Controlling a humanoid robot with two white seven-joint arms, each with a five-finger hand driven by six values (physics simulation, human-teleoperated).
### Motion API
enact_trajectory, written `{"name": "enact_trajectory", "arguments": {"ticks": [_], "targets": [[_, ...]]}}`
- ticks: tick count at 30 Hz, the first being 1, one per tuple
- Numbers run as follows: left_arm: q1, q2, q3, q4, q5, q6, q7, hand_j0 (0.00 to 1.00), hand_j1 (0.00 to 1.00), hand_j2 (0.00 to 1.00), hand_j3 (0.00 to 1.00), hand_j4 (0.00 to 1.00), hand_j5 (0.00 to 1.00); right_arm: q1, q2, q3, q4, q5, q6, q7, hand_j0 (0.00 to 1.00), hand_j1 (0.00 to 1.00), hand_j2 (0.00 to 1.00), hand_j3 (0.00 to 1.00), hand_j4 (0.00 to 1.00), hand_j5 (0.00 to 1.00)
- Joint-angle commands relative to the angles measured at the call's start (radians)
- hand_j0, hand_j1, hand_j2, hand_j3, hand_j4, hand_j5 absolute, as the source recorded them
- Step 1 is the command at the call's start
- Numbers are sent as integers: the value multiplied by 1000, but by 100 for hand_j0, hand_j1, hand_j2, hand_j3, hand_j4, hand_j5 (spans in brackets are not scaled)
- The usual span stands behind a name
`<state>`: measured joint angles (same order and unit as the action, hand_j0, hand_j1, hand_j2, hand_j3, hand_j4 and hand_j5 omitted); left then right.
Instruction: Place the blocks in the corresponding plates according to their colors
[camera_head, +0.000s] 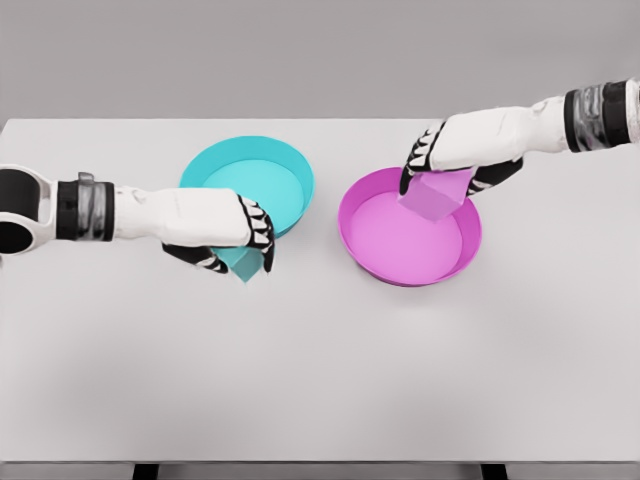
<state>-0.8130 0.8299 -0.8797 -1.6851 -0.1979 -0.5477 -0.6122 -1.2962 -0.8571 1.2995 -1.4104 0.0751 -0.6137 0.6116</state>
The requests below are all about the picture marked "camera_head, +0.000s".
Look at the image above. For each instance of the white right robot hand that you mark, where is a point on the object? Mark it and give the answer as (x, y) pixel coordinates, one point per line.
(467, 142)

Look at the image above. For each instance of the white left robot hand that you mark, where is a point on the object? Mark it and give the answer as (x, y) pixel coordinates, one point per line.
(210, 217)

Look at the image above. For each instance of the cyan block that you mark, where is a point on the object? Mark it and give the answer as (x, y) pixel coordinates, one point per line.
(243, 265)

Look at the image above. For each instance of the pink block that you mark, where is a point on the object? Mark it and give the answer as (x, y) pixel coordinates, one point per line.
(435, 196)

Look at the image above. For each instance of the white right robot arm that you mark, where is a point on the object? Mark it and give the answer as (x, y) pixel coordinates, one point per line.
(580, 117)

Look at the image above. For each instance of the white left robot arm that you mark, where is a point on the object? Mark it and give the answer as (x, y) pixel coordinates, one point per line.
(75, 210)

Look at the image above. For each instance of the cyan round plate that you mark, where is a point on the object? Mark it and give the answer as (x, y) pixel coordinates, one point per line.
(260, 185)

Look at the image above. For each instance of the magenta round plate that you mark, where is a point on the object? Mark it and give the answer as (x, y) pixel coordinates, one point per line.
(405, 240)

